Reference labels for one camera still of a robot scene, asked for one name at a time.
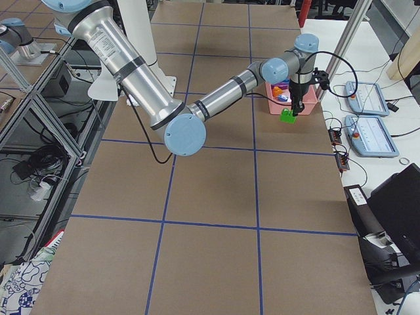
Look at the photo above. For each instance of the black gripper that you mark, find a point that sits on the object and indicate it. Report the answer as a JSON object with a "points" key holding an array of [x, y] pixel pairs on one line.
{"points": [[298, 91]]}

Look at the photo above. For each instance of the green block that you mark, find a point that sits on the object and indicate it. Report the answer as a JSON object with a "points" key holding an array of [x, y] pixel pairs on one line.
{"points": [[287, 116]]}

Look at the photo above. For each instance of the small blue block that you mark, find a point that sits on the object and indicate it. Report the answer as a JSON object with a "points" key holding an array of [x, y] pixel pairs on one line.
{"points": [[283, 98]]}

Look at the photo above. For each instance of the orange block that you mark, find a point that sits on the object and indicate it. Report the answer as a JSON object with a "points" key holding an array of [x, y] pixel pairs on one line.
{"points": [[276, 91]]}

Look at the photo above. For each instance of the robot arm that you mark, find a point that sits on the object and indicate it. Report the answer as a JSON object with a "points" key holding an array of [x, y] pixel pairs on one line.
{"points": [[128, 53]]}

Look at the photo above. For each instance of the upper teach pendant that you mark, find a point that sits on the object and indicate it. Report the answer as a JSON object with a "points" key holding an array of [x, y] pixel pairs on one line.
{"points": [[366, 99]]}

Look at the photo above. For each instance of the teach pendant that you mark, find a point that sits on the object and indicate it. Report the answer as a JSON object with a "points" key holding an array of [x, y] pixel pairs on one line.
{"points": [[366, 99], [369, 137]]}

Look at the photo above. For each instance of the lower teach pendant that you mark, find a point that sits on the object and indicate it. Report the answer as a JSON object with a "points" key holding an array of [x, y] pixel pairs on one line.
{"points": [[369, 137]]}

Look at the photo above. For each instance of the black laptop device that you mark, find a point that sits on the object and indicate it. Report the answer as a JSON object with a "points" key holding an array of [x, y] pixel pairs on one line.
{"points": [[387, 224]]}

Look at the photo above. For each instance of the patterned cloth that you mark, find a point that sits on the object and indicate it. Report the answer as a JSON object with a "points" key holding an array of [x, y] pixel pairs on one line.
{"points": [[22, 284]]}

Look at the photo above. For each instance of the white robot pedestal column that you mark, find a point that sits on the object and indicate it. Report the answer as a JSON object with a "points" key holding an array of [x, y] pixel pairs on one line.
{"points": [[136, 23]]}

